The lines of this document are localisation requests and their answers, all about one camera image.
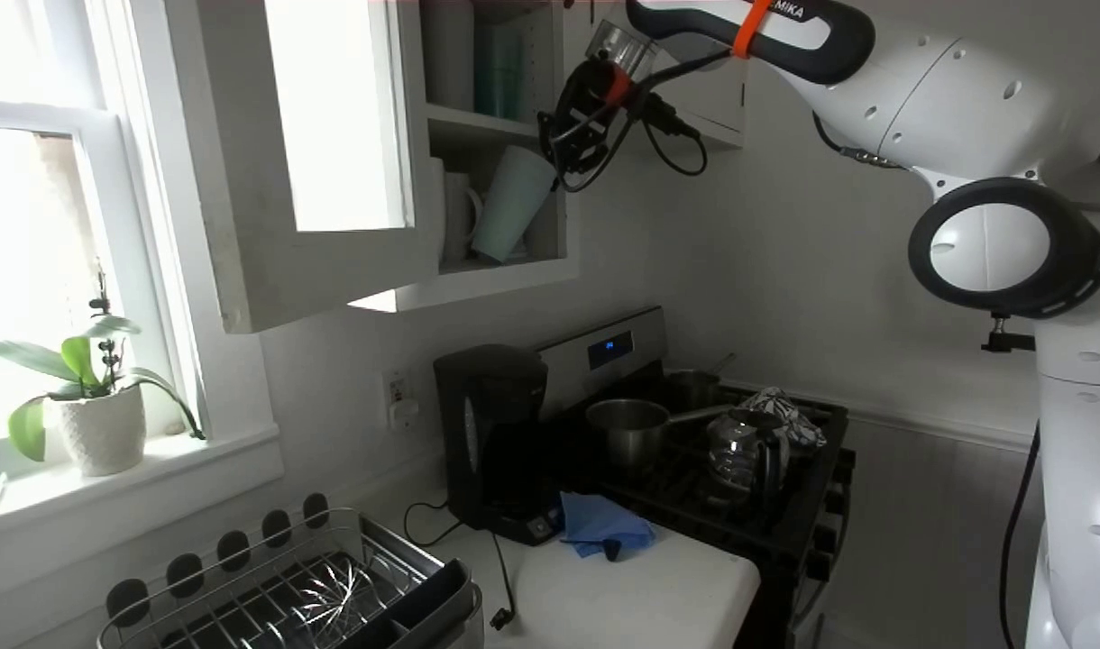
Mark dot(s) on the window frame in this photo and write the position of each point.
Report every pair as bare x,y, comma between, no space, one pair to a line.
77,214

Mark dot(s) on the blue cup front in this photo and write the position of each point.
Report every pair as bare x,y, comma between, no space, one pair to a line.
515,194

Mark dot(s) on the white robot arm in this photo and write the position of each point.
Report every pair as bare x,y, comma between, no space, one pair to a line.
972,124

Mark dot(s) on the stainless steel stove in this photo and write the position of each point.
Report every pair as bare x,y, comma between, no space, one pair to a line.
794,539

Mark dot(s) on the dish drying rack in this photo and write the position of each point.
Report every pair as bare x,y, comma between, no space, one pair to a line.
299,577

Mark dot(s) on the black camera stand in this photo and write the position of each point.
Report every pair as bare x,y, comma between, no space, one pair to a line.
1004,342

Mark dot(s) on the glass coffee carafe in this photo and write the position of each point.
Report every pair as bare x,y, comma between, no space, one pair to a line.
747,452

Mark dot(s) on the steel saucepan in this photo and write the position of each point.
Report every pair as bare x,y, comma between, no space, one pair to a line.
634,428
687,391

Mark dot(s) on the wall power outlet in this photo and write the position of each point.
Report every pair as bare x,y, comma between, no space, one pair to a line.
399,402

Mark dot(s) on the black coffee maker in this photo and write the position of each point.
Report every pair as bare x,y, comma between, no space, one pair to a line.
493,441

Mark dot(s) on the patterned kitchen towel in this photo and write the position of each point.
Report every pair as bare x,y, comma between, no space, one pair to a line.
791,419

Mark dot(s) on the blue cleaning cloth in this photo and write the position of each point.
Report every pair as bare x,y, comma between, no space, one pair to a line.
603,528

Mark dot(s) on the steel saucepan back left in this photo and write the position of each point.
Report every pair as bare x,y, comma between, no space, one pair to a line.
634,428

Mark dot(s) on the potted green plant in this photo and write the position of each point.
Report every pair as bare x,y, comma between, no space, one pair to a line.
95,402

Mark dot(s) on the white mug on shelf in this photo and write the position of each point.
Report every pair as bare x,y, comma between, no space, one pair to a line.
455,214

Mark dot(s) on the white upper cabinet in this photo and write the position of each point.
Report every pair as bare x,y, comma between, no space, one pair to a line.
306,143

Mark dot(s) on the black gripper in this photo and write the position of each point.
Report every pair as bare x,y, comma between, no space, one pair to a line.
595,105

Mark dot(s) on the steel saucepan right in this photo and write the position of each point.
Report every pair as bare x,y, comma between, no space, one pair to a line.
687,391

